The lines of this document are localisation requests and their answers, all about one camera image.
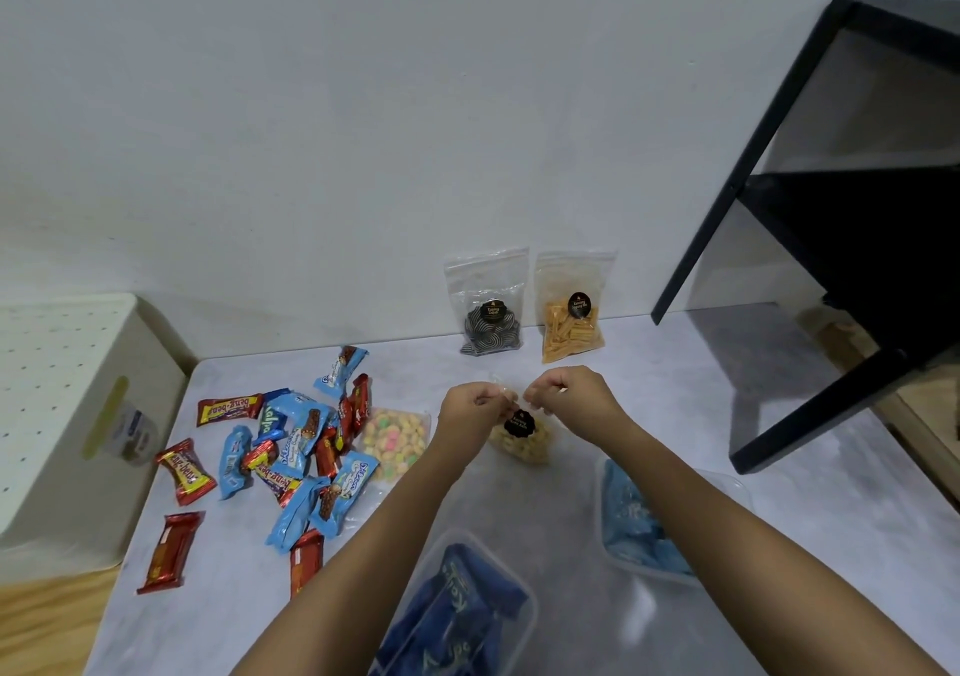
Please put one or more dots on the person's left hand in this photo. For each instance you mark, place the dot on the person's left hand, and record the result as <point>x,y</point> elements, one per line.
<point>466,413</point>

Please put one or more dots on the person's right hand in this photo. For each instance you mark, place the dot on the person's right hand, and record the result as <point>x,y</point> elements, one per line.
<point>581,402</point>

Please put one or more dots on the person's right fingers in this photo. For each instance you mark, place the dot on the person's right fingers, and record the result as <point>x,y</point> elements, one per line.
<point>541,395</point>

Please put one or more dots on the person's left fingers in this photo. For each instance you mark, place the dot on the person's left fingers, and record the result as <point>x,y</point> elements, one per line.
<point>496,395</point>

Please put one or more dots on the clear bag of yellow snacks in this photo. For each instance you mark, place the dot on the clear bag of yellow snacks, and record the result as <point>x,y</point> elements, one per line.
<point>526,444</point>

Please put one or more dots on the person's left forearm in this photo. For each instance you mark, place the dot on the person's left forearm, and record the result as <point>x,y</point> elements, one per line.
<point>375,555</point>

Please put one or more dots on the person's right forearm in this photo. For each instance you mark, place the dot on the person's right forearm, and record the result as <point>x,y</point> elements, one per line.
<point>720,540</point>

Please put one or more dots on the clear bag of swirl snacks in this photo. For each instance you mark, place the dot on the clear bag of swirl snacks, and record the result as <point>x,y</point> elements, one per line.
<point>491,327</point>

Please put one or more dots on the clear bag of orange sticks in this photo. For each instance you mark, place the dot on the clear bag of orange sticks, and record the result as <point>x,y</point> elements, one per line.
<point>571,330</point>

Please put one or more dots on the clear bag of colourful puffs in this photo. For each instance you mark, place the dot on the clear bag of colourful puffs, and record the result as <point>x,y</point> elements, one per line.
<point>394,439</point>

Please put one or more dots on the red wafer packet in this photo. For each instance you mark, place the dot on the red wafer packet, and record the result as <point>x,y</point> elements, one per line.
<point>361,402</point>
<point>305,561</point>
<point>345,422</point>
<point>327,454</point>
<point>171,552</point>

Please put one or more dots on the heap of pale blue wrappers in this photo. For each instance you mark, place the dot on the heap of pale blue wrappers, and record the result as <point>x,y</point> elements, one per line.
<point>637,525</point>

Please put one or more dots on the pile of light blue packets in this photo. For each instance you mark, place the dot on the pile of light blue packets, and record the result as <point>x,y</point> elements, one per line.
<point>300,428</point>

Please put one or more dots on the clear plastic container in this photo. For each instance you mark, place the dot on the clear plastic container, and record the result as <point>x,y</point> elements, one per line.
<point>724,492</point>
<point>517,623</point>

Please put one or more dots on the stack of dark blue packets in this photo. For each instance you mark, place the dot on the stack of dark blue packets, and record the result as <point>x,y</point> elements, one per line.
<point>450,615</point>

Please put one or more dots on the dark blue snack packet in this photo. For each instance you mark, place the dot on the dark blue snack packet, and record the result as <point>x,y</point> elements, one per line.
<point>270,419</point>

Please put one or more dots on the red yellow chocolate bar packet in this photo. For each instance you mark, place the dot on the red yellow chocolate bar packet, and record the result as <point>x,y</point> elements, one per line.
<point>185,471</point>
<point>264,467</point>
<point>229,409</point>

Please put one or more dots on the black metal shelf rack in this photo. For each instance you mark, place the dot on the black metal shelf rack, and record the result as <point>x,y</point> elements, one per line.
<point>862,233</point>

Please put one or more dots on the white label sticker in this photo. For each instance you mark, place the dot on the white label sticker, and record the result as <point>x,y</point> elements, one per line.
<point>133,435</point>

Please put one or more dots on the yellow sticker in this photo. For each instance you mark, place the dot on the yellow sticker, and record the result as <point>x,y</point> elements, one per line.
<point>105,417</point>

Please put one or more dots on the white pegboard box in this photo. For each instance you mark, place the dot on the white pegboard box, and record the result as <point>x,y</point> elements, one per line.
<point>60,428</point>

